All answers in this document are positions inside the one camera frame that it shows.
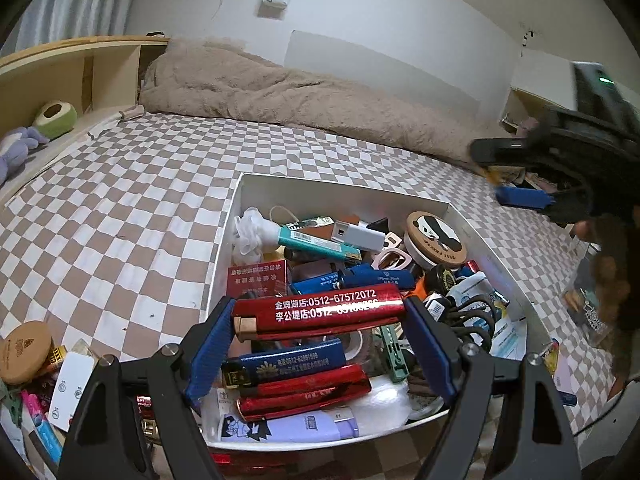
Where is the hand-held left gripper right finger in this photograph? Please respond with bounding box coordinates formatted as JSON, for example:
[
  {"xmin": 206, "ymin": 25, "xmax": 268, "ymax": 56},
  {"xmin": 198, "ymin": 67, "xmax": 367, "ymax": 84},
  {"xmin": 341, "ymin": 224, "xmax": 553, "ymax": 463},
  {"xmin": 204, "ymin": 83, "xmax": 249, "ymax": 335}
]
[{"xmin": 402, "ymin": 296, "xmax": 581, "ymax": 480}]

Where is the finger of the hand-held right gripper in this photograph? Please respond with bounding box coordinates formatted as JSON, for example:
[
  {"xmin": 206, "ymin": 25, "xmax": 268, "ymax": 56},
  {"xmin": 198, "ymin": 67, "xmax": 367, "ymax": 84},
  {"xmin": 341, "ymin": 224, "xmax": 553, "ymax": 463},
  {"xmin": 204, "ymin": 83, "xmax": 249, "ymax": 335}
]
[
  {"xmin": 495, "ymin": 185, "xmax": 557, "ymax": 211},
  {"xmin": 470, "ymin": 137, "xmax": 541, "ymax": 167}
]

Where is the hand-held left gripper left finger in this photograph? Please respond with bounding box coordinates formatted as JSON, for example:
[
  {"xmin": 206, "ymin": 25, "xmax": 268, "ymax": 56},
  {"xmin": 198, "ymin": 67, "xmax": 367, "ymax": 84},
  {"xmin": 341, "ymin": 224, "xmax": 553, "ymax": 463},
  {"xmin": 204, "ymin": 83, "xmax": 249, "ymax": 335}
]
[{"xmin": 59, "ymin": 296, "xmax": 237, "ymax": 480}]

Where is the white cardboard box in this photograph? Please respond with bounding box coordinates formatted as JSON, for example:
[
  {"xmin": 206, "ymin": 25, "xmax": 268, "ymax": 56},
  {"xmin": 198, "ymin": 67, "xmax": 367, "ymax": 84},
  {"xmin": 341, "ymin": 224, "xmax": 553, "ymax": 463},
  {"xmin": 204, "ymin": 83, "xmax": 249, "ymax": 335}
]
[{"xmin": 200, "ymin": 172, "xmax": 553, "ymax": 446}]

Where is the shiny red lighter white print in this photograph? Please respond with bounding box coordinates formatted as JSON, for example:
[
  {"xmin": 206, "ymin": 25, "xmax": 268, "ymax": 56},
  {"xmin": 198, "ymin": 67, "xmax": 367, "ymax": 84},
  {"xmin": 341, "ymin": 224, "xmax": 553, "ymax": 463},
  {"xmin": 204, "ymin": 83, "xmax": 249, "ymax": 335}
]
[{"xmin": 232, "ymin": 285, "xmax": 406, "ymax": 341}]

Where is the teal lighter with white label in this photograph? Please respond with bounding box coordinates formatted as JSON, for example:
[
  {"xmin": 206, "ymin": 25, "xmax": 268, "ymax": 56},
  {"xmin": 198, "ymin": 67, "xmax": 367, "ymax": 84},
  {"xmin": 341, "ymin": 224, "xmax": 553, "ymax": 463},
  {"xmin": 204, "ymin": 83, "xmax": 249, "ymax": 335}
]
[{"xmin": 277, "ymin": 225, "xmax": 362, "ymax": 261}]

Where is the green plastic clip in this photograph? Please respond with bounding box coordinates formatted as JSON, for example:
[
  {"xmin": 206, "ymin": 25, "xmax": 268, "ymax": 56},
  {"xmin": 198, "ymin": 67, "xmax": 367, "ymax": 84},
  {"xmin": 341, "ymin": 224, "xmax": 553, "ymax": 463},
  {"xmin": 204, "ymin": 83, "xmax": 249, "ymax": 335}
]
[
  {"xmin": 380, "ymin": 325, "xmax": 411, "ymax": 383},
  {"xmin": 0, "ymin": 380, "xmax": 26, "ymax": 426}
]

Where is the black hair claw clip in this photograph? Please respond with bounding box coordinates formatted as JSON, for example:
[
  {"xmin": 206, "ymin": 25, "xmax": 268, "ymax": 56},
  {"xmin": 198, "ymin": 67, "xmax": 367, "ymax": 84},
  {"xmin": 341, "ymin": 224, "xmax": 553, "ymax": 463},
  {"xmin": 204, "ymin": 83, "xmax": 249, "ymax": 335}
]
[{"xmin": 425, "ymin": 290, "xmax": 511, "ymax": 356}]

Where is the wooden wardrobe shelf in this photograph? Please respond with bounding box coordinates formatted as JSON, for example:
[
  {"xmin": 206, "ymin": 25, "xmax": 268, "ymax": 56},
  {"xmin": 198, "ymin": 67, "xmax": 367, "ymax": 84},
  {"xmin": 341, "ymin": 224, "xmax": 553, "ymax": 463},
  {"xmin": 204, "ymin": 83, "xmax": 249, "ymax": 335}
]
[{"xmin": 500, "ymin": 87, "xmax": 551, "ymax": 136}]

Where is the face mask packet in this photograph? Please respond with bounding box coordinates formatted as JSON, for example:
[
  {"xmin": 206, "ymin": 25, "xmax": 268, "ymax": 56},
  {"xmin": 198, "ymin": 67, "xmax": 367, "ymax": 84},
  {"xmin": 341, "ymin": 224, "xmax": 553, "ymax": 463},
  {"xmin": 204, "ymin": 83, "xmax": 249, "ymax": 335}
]
[{"xmin": 445, "ymin": 272, "xmax": 526, "ymax": 361}]

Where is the red paper packet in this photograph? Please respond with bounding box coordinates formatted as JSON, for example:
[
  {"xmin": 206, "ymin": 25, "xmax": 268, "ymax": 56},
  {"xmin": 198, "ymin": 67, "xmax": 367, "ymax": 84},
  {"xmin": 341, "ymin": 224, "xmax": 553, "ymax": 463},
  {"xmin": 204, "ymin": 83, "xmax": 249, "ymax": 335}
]
[{"xmin": 227, "ymin": 260, "xmax": 286, "ymax": 301}]

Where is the round panda print tin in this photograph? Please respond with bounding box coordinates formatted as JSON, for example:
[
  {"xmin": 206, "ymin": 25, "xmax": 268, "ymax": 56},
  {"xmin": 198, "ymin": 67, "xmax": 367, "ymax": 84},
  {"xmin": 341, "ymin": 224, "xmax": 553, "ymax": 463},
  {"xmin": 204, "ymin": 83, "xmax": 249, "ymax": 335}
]
[{"xmin": 404, "ymin": 211, "xmax": 468, "ymax": 267}]

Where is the white bottle opener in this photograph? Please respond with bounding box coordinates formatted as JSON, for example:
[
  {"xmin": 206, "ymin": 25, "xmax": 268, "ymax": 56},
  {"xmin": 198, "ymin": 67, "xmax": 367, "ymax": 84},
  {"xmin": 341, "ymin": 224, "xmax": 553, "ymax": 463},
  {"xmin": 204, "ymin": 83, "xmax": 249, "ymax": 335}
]
[{"xmin": 372, "ymin": 247, "xmax": 413, "ymax": 271}]

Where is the lilac cartoon print case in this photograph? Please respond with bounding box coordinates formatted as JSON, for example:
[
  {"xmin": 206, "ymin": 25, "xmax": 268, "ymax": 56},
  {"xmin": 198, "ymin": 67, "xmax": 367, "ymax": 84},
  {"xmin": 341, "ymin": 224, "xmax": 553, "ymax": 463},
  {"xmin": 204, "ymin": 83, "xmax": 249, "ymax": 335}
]
[{"xmin": 220, "ymin": 407, "xmax": 361, "ymax": 443}]

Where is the white mesh ball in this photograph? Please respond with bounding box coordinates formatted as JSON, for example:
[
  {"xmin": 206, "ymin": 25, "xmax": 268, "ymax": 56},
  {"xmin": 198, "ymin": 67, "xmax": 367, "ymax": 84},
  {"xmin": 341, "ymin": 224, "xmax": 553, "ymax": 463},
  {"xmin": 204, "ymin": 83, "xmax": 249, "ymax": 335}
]
[{"xmin": 235, "ymin": 208, "xmax": 281, "ymax": 261}]

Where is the white power adapter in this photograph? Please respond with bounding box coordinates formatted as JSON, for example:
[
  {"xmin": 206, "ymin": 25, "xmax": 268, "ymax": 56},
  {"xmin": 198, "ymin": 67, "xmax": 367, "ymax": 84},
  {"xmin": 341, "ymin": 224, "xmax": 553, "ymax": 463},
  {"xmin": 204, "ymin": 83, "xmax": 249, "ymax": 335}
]
[{"xmin": 332, "ymin": 220, "xmax": 386, "ymax": 253}]

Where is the white rectangular device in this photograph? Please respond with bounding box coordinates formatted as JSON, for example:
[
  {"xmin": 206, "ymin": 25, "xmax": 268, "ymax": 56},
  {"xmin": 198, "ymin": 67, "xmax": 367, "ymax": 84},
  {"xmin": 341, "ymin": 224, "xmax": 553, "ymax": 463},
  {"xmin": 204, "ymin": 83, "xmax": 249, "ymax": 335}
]
[{"xmin": 50, "ymin": 351, "xmax": 96, "ymax": 433}]

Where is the brown white checkered bedsheet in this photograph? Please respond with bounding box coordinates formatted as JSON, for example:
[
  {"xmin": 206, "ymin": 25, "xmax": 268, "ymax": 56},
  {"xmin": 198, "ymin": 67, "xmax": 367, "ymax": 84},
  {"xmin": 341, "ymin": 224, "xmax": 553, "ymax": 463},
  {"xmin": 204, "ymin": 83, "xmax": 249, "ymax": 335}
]
[{"xmin": 0, "ymin": 110, "xmax": 616, "ymax": 480}]

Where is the round wooden case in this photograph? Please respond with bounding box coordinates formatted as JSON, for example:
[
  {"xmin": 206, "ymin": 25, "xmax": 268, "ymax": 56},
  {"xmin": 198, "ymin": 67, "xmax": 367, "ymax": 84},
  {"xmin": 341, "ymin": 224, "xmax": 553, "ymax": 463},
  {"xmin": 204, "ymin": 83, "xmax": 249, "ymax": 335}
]
[{"xmin": 0, "ymin": 321, "xmax": 53, "ymax": 386}]

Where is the beige quilted blanket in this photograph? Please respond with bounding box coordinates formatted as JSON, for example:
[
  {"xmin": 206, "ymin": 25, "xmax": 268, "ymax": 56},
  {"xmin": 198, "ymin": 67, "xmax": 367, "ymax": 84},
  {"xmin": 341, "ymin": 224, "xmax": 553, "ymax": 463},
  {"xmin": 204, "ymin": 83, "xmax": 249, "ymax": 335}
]
[{"xmin": 139, "ymin": 37, "xmax": 506, "ymax": 166}]

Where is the purple plush toy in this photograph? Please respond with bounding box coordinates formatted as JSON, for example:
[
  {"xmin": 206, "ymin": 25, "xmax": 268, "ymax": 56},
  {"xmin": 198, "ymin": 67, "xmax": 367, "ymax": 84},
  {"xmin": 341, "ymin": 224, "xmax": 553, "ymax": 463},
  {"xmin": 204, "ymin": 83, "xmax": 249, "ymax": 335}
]
[{"xmin": 0, "ymin": 126, "xmax": 51, "ymax": 186}]

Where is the avocado plush toy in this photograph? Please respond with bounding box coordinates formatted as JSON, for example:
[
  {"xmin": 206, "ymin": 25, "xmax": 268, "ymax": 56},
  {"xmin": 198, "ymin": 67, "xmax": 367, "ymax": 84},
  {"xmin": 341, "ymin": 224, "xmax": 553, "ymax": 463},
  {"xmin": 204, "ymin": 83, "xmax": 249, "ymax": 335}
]
[{"xmin": 34, "ymin": 101, "xmax": 78, "ymax": 140}]

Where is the wooden bedside shelf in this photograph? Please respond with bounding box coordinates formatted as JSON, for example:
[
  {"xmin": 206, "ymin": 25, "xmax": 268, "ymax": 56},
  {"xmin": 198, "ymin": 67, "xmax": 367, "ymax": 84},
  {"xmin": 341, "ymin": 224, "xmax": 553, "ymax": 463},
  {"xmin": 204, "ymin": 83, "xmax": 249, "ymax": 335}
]
[{"xmin": 0, "ymin": 35, "xmax": 171, "ymax": 201}]

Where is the pale blue curtain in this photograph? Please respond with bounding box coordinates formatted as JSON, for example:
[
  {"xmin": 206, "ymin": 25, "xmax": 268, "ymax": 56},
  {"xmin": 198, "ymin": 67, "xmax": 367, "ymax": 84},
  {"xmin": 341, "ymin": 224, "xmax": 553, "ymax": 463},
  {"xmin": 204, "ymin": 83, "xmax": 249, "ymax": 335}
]
[{"xmin": 10, "ymin": 0, "xmax": 146, "ymax": 53}]

